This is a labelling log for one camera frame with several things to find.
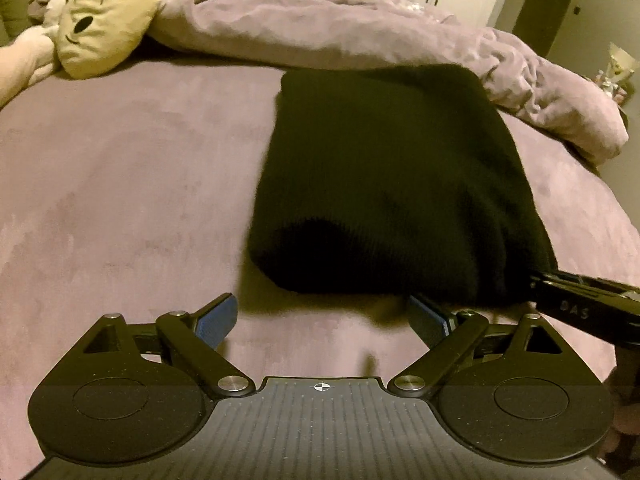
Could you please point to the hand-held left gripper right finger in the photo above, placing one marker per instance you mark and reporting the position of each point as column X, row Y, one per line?
column 430, row 317

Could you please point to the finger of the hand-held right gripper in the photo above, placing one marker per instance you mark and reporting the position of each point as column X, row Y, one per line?
column 560, row 282

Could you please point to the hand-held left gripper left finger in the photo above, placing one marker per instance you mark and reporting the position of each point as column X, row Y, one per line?
column 217, row 317

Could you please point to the black knit sweater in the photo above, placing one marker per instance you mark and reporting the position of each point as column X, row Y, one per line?
column 390, row 180

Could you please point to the person's right hand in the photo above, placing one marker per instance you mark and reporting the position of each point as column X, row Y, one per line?
column 627, row 410

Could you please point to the purple bed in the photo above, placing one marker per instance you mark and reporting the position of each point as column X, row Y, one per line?
column 125, row 185

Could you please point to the white wrapped bouquet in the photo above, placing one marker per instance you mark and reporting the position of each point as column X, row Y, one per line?
column 612, row 72

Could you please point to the purple fleece blanket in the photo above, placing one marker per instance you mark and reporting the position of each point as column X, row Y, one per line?
column 300, row 20

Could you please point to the cream plush cat toy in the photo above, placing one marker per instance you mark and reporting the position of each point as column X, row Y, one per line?
column 105, row 20

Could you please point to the olive pillow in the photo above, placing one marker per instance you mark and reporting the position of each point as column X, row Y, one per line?
column 12, row 10

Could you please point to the dark door frame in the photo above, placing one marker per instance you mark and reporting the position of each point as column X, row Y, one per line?
column 545, row 0

